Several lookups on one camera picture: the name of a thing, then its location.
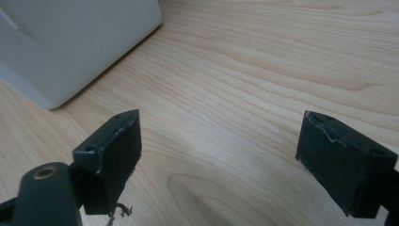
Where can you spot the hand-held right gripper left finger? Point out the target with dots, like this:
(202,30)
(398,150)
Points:
(109,163)

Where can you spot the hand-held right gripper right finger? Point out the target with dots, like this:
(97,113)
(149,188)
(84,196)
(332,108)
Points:
(342,163)

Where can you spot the white lidded storage box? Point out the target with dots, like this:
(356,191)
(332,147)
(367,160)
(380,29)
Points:
(69,47)

